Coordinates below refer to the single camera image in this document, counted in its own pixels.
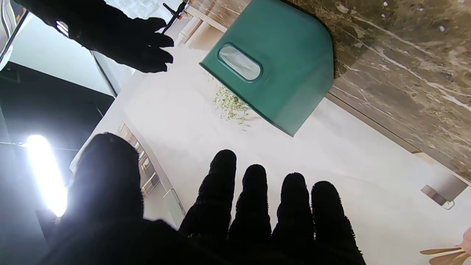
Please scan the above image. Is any bright tube lamp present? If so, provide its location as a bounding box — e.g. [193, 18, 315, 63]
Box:
[25, 134, 69, 218]

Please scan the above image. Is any black clamp rod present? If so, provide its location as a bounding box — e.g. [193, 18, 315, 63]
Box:
[161, 0, 189, 34]

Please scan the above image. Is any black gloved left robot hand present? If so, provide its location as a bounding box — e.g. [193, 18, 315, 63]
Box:
[37, 132, 366, 265]

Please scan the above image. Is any green plastic basket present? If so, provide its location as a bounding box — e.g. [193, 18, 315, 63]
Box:
[199, 0, 334, 137]

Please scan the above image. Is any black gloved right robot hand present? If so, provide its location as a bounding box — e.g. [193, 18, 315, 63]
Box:
[22, 0, 174, 73]

